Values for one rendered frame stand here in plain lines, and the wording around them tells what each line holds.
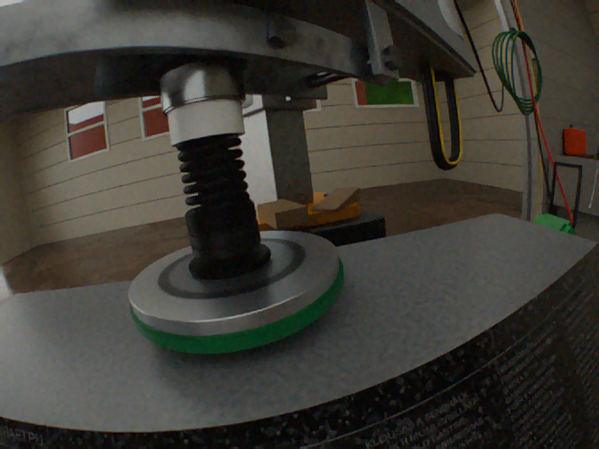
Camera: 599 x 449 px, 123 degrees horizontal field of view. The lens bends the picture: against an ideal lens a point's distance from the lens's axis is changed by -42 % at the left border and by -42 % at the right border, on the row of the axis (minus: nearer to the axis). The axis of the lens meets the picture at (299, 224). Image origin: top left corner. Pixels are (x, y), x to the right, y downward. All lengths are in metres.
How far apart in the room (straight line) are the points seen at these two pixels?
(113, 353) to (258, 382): 0.16
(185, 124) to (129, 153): 6.69
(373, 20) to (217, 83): 0.21
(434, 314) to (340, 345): 0.09
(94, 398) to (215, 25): 0.31
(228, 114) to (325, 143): 6.18
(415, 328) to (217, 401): 0.17
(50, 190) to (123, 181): 2.47
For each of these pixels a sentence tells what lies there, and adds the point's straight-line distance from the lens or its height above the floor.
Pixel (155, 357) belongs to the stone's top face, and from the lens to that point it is 0.28.
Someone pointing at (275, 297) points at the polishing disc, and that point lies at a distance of 0.20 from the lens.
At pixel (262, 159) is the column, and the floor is 0.98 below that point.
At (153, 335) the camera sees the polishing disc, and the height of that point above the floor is 0.87.
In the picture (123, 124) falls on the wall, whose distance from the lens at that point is 7.06.
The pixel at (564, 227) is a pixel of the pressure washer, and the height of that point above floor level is 0.56.
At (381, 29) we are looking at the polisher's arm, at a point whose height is 1.13.
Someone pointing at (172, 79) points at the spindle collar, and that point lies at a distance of 0.25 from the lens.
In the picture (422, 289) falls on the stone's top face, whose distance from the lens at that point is 0.31.
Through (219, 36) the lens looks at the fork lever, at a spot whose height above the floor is 1.08.
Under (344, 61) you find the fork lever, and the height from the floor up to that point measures 1.08.
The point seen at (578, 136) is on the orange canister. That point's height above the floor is 1.04.
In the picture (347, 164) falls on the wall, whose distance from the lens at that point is 6.53.
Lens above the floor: 0.98
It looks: 14 degrees down
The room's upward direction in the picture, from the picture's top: 8 degrees counter-clockwise
